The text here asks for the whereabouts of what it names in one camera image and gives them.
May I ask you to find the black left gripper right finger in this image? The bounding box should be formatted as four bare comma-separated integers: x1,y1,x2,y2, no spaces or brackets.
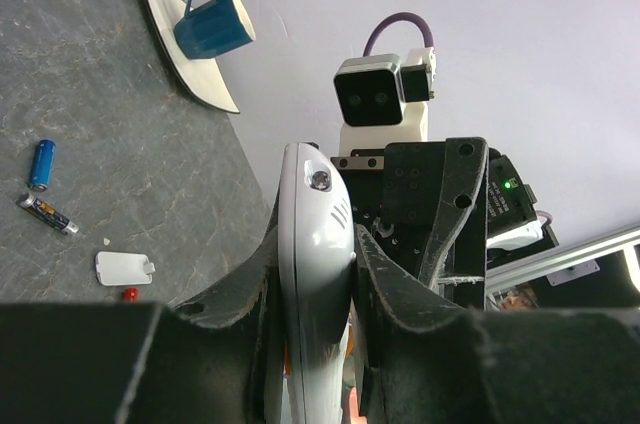
352,227,639,423

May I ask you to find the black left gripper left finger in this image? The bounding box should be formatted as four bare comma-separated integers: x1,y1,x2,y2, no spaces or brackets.
1,219,284,423

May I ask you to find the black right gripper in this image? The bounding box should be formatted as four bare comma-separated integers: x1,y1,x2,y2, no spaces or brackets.
331,137,489,309

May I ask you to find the white remote control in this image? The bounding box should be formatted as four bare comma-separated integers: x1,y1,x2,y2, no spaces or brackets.
277,143,355,423

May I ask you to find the white battery cover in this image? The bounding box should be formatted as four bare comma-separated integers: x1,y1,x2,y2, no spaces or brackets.
95,251,155,287

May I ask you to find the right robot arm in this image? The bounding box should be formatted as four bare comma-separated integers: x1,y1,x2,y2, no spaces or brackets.
331,137,558,309

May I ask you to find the red orange battery near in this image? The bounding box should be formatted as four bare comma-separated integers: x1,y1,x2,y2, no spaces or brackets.
122,287,139,302

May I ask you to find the person in black shirt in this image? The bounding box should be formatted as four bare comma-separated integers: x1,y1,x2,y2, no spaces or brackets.
500,283,539,311

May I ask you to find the black battery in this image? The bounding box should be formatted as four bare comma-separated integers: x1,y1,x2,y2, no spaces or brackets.
17,193,79,235

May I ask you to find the blue battery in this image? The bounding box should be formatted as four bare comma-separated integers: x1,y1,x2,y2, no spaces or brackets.
28,139,56,192

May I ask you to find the dark blue mug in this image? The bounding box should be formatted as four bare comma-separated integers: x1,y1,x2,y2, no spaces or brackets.
174,0,256,60

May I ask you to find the white square plate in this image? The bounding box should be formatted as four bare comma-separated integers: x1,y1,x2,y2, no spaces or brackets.
144,0,240,114

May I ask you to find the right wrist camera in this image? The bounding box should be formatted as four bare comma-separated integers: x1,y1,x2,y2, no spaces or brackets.
333,45,436,155

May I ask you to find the aluminium frame rail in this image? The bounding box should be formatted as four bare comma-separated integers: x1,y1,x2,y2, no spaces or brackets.
485,225,639,294

